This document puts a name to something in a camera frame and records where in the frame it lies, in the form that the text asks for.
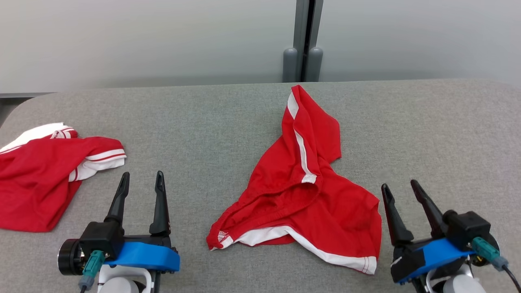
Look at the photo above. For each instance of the grey fabric covered platform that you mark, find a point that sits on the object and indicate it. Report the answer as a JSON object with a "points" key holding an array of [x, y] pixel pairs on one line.
{"points": [[203, 142]]}

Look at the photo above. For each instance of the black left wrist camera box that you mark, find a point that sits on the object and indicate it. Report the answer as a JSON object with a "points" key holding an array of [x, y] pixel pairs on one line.
{"points": [[101, 240]]}

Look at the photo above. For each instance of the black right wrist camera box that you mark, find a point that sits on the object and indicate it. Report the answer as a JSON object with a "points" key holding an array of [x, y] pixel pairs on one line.
{"points": [[468, 228]]}

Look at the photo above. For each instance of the red white-trimmed shorts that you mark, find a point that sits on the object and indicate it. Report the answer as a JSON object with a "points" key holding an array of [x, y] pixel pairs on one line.
{"points": [[325, 203]]}

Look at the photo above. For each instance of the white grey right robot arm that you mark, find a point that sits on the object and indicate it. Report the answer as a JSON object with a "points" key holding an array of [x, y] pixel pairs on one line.
{"points": [[456, 283]]}

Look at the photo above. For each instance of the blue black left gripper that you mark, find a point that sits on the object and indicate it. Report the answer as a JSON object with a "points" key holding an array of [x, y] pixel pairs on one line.
{"points": [[142, 254]]}

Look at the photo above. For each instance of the red white basketball jersey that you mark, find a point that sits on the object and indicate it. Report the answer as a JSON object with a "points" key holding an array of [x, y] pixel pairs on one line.
{"points": [[36, 183]]}

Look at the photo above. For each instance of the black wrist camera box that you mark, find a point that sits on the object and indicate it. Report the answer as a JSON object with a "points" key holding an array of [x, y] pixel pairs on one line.
{"points": [[101, 240], [468, 228]]}

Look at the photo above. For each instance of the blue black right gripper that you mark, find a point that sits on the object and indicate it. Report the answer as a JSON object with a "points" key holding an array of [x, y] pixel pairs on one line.
{"points": [[431, 256]]}

